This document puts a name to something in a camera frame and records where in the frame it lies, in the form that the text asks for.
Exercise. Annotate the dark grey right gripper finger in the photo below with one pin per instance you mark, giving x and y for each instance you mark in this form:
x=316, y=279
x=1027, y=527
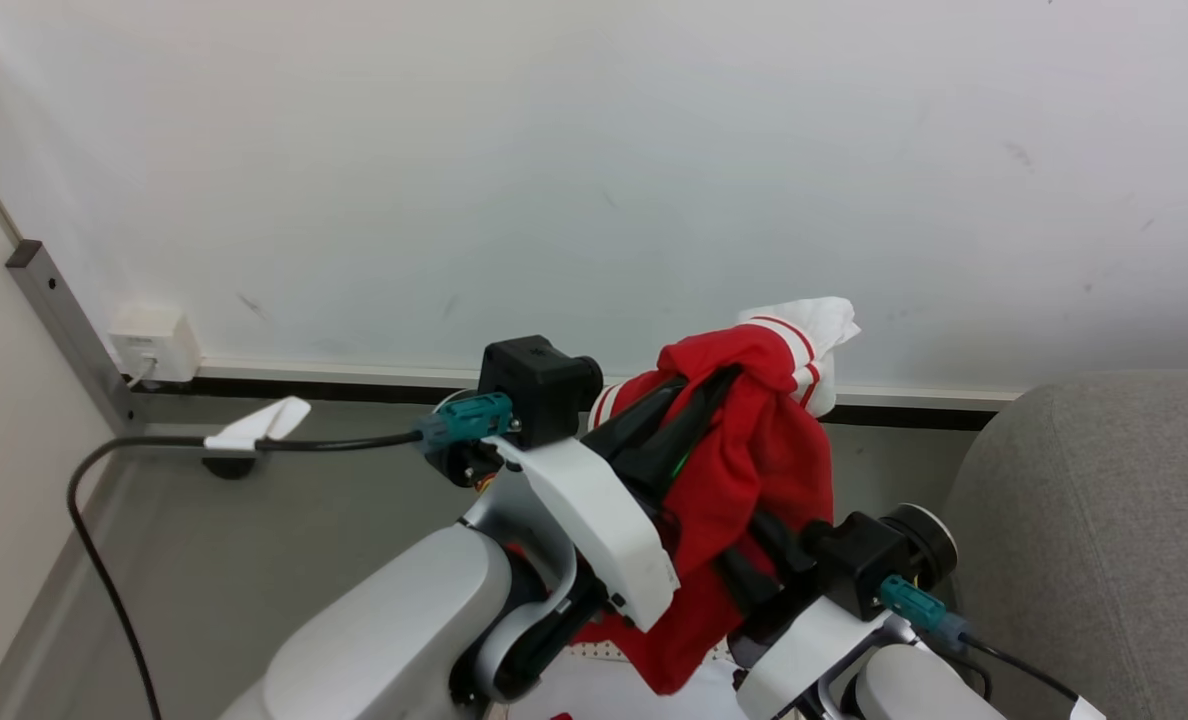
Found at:
x=764, y=560

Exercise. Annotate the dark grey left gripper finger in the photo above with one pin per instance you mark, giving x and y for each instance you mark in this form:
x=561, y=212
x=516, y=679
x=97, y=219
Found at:
x=634, y=412
x=689, y=430

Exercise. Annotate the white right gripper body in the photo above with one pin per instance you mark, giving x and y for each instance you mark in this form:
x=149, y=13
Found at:
x=804, y=650

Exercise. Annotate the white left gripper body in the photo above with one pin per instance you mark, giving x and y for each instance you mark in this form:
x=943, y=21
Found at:
x=604, y=520

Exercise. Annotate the red garment with white stripes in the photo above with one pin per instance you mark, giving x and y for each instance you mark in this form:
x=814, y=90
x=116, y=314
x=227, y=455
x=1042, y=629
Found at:
x=754, y=470

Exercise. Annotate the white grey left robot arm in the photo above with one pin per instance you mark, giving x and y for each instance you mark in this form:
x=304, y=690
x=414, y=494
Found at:
x=394, y=630

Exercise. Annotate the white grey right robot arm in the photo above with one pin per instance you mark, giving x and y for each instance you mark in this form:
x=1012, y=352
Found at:
x=919, y=690

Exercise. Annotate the pale blue cloth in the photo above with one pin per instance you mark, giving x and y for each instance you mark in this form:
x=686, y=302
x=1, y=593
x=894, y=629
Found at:
x=594, y=695

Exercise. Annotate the grey fabric sofa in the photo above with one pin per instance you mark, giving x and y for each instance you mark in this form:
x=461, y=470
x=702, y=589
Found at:
x=1104, y=540

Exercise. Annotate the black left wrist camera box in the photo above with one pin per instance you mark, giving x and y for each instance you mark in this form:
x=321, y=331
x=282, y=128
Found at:
x=539, y=385

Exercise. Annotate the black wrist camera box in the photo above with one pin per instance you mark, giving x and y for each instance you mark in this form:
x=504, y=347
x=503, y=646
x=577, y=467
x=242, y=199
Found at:
x=539, y=385
x=879, y=560

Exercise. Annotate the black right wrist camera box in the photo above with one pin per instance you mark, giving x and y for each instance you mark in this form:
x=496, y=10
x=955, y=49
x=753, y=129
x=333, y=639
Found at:
x=879, y=560

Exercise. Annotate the white wall skirting strip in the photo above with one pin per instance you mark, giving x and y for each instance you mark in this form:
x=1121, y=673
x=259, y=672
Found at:
x=354, y=373

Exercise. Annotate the black round frame foot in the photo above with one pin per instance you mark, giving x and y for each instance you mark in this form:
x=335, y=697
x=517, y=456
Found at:
x=229, y=467

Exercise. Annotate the white wall socket box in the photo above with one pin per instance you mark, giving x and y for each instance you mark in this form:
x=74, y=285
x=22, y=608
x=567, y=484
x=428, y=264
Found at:
x=154, y=345

